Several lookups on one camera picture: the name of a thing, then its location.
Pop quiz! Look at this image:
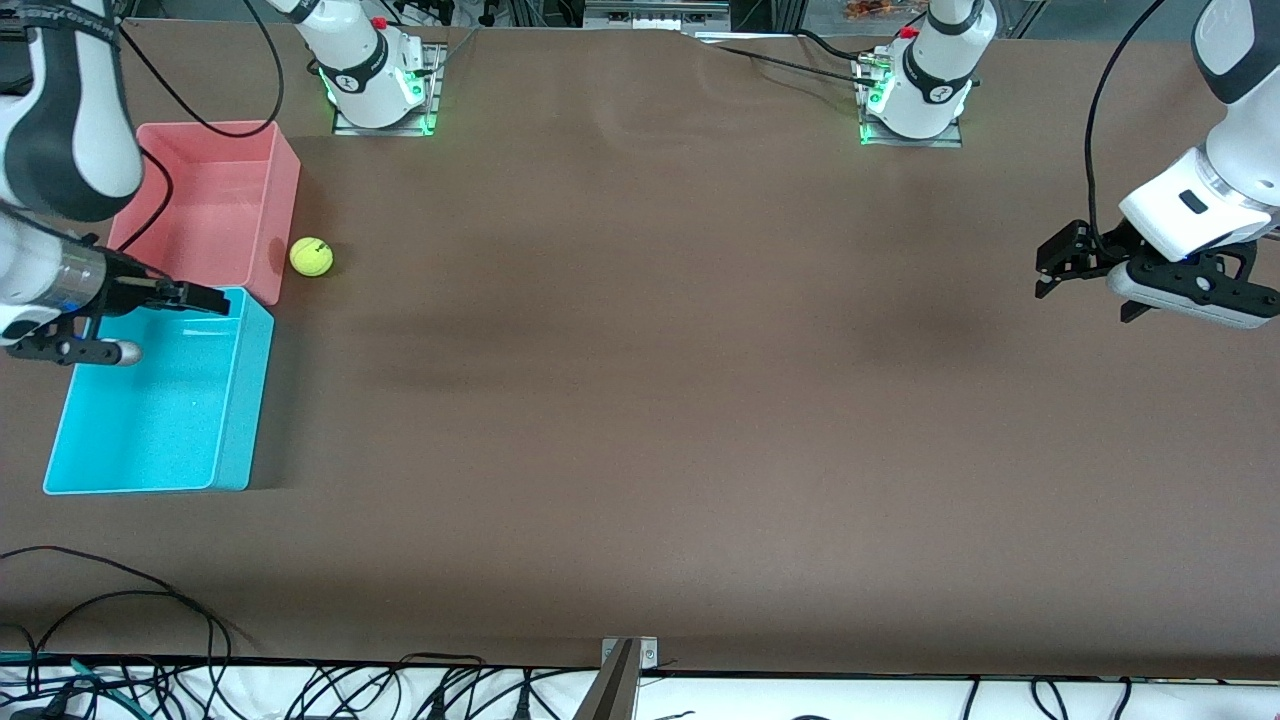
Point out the blue plastic bin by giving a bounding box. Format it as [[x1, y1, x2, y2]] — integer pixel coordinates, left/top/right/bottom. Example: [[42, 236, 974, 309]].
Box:
[[42, 286, 275, 496]]

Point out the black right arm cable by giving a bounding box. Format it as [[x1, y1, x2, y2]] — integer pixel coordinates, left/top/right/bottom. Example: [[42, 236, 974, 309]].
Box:
[[100, 0, 286, 141]]

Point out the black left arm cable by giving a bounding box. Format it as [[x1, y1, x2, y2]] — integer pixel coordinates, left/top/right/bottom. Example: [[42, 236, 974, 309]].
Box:
[[1084, 0, 1171, 256]]

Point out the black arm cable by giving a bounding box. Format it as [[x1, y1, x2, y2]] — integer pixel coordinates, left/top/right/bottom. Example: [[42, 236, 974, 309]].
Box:
[[100, 0, 286, 141], [1084, 0, 1171, 256]]

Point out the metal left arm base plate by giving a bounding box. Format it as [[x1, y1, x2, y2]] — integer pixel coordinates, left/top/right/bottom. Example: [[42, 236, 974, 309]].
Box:
[[858, 50, 966, 149]]

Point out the yellow-green tennis ball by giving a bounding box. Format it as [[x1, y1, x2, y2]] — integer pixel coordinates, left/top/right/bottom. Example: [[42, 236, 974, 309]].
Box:
[[289, 236, 335, 279]]

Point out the black right camera bracket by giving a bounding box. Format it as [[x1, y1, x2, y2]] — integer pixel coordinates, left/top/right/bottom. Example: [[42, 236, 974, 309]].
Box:
[[5, 318, 121, 363]]

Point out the black left camera bracket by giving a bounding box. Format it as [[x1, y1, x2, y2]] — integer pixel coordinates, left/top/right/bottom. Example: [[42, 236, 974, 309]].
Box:
[[1120, 242, 1280, 323]]

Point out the short black table cable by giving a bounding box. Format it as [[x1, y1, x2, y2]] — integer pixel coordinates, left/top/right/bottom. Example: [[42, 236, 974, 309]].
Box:
[[793, 28, 871, 66]]

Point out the silver table edge bracket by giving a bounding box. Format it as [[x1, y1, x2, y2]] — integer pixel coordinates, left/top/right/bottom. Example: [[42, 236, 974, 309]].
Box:
[[600, 637, 659, 671]]

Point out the silver metal rail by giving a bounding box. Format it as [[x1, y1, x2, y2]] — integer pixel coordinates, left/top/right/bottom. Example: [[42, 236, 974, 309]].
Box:
[[583, 0, 731, 29]]

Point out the dark support beam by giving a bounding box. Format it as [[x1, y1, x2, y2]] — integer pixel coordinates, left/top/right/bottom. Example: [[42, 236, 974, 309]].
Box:
[[572, 640, 641, 720]]

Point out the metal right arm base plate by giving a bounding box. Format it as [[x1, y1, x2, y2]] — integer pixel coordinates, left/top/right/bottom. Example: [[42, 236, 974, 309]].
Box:
[[333, 45, 446, 136]]

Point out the long black table cable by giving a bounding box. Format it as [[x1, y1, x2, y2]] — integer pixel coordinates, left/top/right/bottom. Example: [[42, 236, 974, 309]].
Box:
[[700, 40, 886, 91]]

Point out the black camera bracket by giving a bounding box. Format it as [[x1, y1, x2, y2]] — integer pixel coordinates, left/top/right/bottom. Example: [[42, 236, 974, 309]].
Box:
[[1120, 242, 1280, 323], [5, 318, 121, 363]]

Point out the black looping floor cable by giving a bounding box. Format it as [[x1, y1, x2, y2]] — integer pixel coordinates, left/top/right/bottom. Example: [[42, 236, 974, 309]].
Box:
[[0, 545, 236, 666], [25, 590, 219, 666]]

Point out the pink plastic bin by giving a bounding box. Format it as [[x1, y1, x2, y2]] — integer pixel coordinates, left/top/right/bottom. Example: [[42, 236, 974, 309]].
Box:
[[105, 120, 302, 307]]

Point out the teal cable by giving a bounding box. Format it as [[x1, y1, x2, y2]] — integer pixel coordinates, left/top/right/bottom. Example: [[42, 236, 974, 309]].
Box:
[[0, 652, 136, 706]]

